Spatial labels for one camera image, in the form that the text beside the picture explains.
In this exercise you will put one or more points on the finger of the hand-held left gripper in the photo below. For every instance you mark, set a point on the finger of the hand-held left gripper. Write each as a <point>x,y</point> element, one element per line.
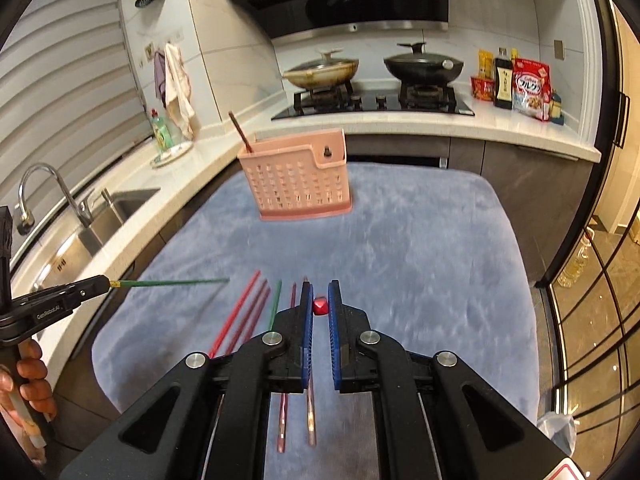
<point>65,287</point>
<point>50,312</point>

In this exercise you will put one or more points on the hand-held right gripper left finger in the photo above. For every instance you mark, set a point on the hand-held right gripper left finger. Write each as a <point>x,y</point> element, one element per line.
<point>306,330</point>

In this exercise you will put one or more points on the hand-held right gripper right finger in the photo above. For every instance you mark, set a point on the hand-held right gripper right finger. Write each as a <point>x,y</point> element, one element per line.
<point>336,335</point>

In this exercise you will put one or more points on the green chopstick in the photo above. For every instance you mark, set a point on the green chopstick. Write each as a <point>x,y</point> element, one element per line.
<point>170,283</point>
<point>276,302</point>

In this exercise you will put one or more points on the brown chopstick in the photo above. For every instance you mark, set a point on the brown chopstick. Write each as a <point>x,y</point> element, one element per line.
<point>240,132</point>
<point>311,420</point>

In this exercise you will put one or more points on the pink perforated utensil holder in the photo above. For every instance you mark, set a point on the pink perforated utensil holder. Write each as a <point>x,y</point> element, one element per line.
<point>295,180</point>

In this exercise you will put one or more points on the person's left hand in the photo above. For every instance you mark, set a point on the person's left hand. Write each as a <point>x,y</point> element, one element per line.
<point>32,375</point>

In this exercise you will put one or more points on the chrome kitchen faucet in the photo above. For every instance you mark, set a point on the chrome kitchen faucet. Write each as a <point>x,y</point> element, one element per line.
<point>35,170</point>

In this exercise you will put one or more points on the stainless steel sink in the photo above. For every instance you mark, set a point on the stainless steel sink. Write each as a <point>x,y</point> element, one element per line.
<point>115,210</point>

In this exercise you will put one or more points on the grey-blue plush blanket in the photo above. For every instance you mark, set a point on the grey-blue plush blanket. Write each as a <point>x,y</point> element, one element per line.
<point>400,260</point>

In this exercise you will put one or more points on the patterned white plate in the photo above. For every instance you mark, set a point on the patterned white plate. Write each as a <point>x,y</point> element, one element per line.
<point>175,155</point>

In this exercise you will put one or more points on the white window blinds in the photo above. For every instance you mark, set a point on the white window blinds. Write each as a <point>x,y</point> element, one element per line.
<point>60,85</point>

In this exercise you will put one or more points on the green dish soap bottle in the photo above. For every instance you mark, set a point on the green dish soap bottle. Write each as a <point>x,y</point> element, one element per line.
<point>161,132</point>

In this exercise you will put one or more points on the white hanging towel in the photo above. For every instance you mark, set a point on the white hanging towel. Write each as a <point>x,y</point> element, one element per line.
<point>177,90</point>

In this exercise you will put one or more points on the black gas stove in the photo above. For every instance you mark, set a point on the black gas stove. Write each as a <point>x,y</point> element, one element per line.
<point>370,107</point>

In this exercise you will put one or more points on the purple hanging cloth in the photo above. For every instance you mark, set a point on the purple hanging cloth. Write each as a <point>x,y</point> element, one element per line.
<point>159,75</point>

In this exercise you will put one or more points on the dark kitchen cabinet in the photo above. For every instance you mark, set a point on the dark kitchen cabinet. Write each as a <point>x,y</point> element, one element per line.
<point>525,195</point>

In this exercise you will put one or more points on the white plastic bag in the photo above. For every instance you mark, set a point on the white plastic bag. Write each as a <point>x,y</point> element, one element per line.
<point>557,427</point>

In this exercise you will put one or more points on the clear cooking oil bottle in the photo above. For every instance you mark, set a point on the clear cooking oil bottle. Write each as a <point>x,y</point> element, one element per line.
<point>575,262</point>

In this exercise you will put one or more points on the beige pan with glass lid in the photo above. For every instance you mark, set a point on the beige pan with glass lid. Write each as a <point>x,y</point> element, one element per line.
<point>320,72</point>

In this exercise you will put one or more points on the black framed glass door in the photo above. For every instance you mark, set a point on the black framed glass door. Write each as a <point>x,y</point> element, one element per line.
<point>600,310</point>

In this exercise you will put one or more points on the black wok with lid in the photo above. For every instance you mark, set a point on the black wok with lid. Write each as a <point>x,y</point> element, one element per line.
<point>425,67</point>

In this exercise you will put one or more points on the red instant noodle cup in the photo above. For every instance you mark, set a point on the red instant noodle cup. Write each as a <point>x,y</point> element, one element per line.
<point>482,89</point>

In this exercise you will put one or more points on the dark soy sauce bottle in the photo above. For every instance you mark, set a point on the dark soy sauce bottle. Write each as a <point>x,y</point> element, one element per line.
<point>504,85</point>

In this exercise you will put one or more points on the yellow snack packet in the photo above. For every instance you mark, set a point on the yellow snack packet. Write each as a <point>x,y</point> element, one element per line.
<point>485,64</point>

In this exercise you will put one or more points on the red and white cereal bag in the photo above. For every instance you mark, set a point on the red and white cereal bag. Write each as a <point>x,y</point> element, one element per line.
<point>532,90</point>

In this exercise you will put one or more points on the blue and yellow bottle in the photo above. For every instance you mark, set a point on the blue and yellow bottle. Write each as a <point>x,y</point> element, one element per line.
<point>556,110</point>

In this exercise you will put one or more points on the grey wall socket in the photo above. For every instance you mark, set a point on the grey wall socket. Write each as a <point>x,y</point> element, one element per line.
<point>559,50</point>

